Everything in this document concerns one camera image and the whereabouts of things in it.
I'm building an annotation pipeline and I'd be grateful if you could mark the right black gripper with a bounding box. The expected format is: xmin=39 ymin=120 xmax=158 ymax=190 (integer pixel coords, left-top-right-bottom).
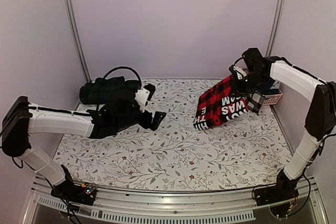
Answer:
xmin=229 ymin=70 xmax=268 ymax=97

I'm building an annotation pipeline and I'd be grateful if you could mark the red black plaid shirt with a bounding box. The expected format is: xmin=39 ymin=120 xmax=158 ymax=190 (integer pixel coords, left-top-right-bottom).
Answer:
xmin=193 ymin=75 xmax=249 ymax=131

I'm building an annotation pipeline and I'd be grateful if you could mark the dark green plaid skirt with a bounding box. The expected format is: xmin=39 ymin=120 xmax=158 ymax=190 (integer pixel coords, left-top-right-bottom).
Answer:
xmin=79 ymin=76 xmax=142 ymax=105

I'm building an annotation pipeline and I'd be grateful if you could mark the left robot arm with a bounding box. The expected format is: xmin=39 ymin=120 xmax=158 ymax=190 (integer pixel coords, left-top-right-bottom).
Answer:
xmin=1 ymin=67 xmax=166 ymax=200

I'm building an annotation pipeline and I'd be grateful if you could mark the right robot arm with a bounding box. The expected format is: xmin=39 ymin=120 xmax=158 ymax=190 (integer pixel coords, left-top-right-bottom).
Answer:
xmin=230 ymin=48 xmax=335 ymax=181

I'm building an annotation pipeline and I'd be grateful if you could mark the dark blue garment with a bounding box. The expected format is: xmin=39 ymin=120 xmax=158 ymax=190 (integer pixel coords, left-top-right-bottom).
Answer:
xmin=258 ymin=79 xmax=280 ymax=95

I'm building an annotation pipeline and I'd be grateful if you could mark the grey white plaid cloth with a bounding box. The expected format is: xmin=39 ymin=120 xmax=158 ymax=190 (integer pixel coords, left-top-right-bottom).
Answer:
xmin=247 ymin=93 xmax=265 ymax=114

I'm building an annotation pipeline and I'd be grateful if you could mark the pink plastic basket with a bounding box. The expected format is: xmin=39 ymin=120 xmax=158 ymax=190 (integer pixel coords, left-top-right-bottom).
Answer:
xmin=256 ymin=85 xmax=282 ymax=106

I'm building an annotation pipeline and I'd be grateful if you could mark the floral patterned table mat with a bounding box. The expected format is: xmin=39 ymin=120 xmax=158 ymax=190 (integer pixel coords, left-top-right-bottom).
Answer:
xmin=54 ymin=79 xmax=291 ymax=191

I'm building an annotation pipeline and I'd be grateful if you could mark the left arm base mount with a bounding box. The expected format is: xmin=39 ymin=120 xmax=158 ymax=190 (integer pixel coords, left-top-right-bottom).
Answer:
xmin=51 ymin=165 xmax=97 ymax=206

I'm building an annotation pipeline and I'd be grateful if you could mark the front aluminium rail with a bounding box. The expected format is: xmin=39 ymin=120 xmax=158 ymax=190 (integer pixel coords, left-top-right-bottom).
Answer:
xmin=23 ymin=176 xmax=331 ymax=223

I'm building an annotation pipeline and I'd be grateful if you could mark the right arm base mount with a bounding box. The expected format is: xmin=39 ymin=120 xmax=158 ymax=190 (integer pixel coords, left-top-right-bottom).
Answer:
xmin=251 ymin=177 xmax=299 ymax=219

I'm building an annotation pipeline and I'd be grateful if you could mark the right aluminium frame post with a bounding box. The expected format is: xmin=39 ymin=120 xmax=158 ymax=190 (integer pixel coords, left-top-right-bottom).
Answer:
xmin=266 ymin=0 xmax=285 ymax=57

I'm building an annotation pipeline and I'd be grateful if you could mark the aluminium frame post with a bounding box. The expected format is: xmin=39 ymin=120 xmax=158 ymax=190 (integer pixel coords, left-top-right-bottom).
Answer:
xmin=266 ymin=0 xmax=285 ymax=57
xmin=64 ymin=0 xmax=91 ymax=82

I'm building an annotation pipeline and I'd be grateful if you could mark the left aluminium frame post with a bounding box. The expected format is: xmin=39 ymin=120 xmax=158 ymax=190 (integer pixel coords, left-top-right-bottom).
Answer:
xmin=64 ymin=0 xmax=91 ymax=82

